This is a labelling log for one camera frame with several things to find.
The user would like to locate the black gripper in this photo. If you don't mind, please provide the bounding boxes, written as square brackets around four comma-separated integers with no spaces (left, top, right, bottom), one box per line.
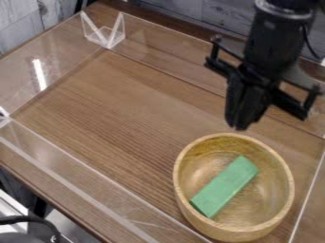
[204,0,321,130]

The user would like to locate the brown wooden bowl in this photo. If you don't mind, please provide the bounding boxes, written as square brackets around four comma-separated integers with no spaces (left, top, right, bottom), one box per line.
[172,133,294,243]

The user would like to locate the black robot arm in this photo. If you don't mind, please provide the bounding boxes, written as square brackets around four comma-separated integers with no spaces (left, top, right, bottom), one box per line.
[204,0,325,131]

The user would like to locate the green rectangular block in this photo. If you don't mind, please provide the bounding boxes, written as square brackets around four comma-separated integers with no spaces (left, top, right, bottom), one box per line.
[188,156,259,218]

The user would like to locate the clear acrylic corner bracket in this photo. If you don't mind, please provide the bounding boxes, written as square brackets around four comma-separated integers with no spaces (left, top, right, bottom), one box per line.
[80,11,125,49]

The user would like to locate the black cable bottom left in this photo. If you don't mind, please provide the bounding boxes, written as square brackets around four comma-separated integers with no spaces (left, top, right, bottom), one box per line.
[0,215,62,243]

